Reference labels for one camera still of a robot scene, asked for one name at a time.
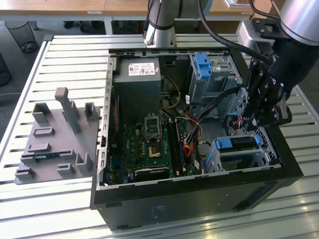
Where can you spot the hard disk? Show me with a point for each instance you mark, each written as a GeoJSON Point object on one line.
{"type": "Point", "coordinates": [225, 144]}

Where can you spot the silver CPU socket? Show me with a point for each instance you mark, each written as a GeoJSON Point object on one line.
{"type": "Point", "coordinates": [152, 125]}

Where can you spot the grey optical drive cage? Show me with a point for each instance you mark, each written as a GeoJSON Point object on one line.
{"type": "Point", "coordinates": [211, 87]}

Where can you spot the black RAM slot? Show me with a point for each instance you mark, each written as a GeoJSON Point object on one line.
{"type": "Point", "coordinates": [180, 147]}
{"type": "Point", "coordinates": [173, 147]}

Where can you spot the grey metal disk bay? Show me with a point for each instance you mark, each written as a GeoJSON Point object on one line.
{"type": "Point", "coordinates": [236, 160]}

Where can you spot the wooden cabinet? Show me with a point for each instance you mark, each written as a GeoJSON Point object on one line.
{"type": "Point", "coordinates": [261, 7]}

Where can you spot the grey power supply unit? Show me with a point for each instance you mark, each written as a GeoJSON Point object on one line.
{"type": "Point", "coordinates": [137, 92]}

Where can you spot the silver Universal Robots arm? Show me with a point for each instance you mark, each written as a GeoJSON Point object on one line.
{"type": "Point", "coordinates": [162, 15]}

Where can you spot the long wooden desk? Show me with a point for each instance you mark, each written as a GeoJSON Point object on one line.
{"type": "Point", "coordinates": [74, 8]}

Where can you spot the round grey speaker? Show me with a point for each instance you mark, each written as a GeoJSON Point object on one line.
{"type": "Point", "coordinates": [205, 150]}

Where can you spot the black open PC case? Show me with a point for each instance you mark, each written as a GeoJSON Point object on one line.
{"type": "Point", "coordinates": [174, 204]}

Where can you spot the grey plastic parts rack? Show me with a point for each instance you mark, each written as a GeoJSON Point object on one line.
{"type": "Point", "coordinates": [59, 139]}

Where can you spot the black mesh waste bin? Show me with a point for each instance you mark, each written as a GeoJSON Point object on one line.
{"type": "Point", "coordinates": [21, 35]}

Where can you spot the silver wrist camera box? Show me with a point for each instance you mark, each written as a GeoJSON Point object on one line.
{"type": "Point", "coordinates": [245, 33]}

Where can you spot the gold square chip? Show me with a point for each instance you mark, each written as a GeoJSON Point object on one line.
{"type": "Point", "coordinates": [154, 151]}

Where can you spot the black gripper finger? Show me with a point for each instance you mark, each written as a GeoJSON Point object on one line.
{"type": "Point", "coordinates": [276, 115]}
{"type": "Point", "coordinates": [258, 87]}

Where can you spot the green motherboard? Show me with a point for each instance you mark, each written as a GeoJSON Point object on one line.
{"type": "Point", "coordinates": [134, 149]}

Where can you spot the green RAM stick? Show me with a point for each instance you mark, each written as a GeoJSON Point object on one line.
{"type": "Point", "coordinates": [46, 156]}

